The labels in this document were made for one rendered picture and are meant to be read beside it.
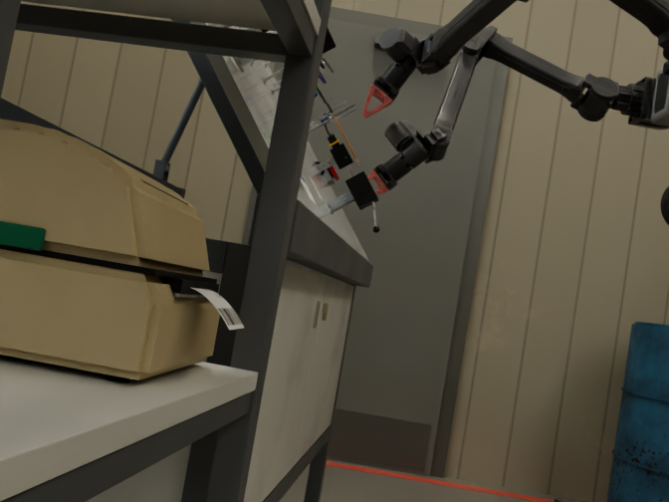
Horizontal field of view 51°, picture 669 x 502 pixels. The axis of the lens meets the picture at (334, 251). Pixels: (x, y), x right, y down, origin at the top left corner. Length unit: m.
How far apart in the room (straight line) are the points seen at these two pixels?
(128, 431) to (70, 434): 0.07
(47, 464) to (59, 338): 0.21
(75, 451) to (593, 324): 3.35
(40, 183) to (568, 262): 3.19
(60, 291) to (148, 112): 3.07
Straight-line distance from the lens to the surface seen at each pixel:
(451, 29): 1.71
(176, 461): 0.91
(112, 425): 0.44
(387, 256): 3.37
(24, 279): 0.59
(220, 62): 0.93
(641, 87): 2.19
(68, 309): 0.58
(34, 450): 0.37
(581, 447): 3.69
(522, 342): 3.54
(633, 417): 3.22
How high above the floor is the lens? 0.75
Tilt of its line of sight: 4 degrees up
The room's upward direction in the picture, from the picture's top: 10 degrees clockwise
